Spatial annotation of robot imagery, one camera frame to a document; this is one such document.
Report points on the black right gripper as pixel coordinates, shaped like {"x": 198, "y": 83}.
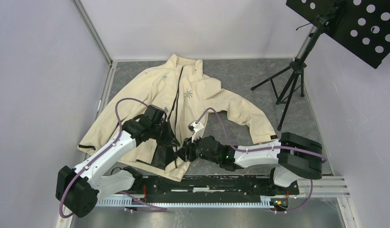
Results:
{"x": 187, "y": 149}

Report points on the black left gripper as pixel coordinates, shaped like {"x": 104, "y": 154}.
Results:
{"x": 170, "y": 140}

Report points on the cream zip-up jacket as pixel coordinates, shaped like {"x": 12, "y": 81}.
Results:
{"x": 182, "y": 87}

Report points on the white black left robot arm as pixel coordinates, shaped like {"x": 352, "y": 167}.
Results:
{"x": 78, "y": 189}

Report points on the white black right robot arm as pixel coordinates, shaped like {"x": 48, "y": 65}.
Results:
{"x": 296, "y": 157}

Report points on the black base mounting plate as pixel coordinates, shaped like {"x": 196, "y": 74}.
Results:
{"x": 209, "y": 189}

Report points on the black music stand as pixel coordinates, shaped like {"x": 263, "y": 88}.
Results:
{"x": 360, "y": 26}

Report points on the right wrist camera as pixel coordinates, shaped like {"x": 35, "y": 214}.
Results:
{"x": 197, "y": 129}

